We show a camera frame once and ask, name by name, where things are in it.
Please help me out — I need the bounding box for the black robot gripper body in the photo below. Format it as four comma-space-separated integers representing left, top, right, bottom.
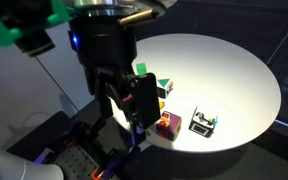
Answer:
69, 9, 137, 97

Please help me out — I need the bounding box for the pink cube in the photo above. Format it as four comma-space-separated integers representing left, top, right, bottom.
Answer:
155, 111, 182, 142

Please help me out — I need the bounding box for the white picture cube green triangle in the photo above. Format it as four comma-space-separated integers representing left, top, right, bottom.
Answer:
157, 79, 173, 99

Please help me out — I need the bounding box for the black white picture cube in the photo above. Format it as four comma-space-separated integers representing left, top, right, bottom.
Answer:
189, 106, 218, 138

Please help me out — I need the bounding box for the yellow banana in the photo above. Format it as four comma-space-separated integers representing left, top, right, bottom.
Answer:
159, 102, 165, 109

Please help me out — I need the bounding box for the black clamp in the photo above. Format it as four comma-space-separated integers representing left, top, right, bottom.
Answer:
64, 121, 98, 147

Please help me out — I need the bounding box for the black perforated breadboard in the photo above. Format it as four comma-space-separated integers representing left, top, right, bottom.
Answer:
54, 145, 98, 180

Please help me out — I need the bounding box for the purple orange clamp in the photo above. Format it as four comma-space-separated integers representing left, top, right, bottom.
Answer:
91, 155, 122, 180

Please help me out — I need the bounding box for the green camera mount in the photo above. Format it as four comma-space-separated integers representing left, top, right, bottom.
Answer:
0, 0, 70, 46

